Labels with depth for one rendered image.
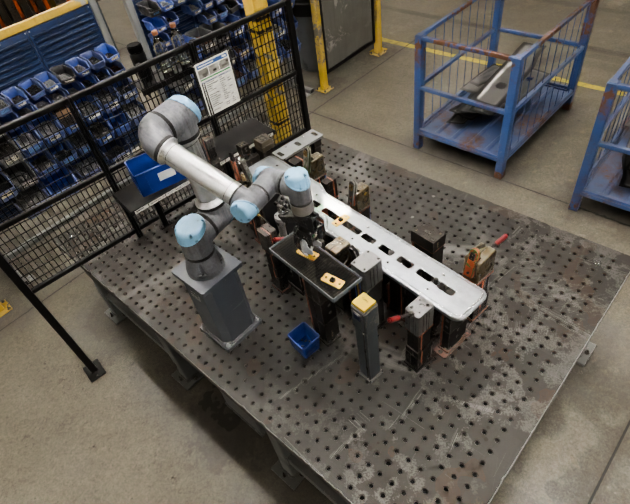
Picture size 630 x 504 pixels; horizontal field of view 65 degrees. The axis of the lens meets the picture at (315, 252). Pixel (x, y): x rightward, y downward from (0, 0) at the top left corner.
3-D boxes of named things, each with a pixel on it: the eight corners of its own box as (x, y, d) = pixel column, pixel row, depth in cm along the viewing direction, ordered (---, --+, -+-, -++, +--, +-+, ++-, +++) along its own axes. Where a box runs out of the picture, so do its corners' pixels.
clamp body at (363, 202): (378, 238, 252) (375, 185, 227) (361, 251, 247) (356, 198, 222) (365, 230, 257) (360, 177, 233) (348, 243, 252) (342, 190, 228)
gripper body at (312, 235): (312, 249, 166) (307, 222, 158) (293, 239, 171) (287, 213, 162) (326, 235, 170) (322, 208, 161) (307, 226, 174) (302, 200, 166)
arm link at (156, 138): (118, 124, 150) (252, 211, 144) (144, 106, 156) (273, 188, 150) (122, 151, 159) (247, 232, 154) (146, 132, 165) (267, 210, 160)
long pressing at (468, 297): (495, 290, 184) (495, 288, 183) (456, 327, 176) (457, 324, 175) (271, 154, 265) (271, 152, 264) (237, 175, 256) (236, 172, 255)
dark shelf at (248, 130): (276, 134, 276) (275, 129, 274) (132, 217, 241) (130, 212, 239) (253, 121, 289) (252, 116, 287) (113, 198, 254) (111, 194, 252)
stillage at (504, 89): (487, 85, 473) (500, -23, 406) (571, 107, 430) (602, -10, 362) (412, 147, 420) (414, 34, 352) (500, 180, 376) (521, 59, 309)
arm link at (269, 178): (242, 179, 155) (271, 187, 150) (262, 159, 161) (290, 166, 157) (248, 199, 161) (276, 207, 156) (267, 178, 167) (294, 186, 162)
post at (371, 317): (383, 372, 199) (379, 304, 168) (370, 384, 196) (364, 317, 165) (370, 360, 204) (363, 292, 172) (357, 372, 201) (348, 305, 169)
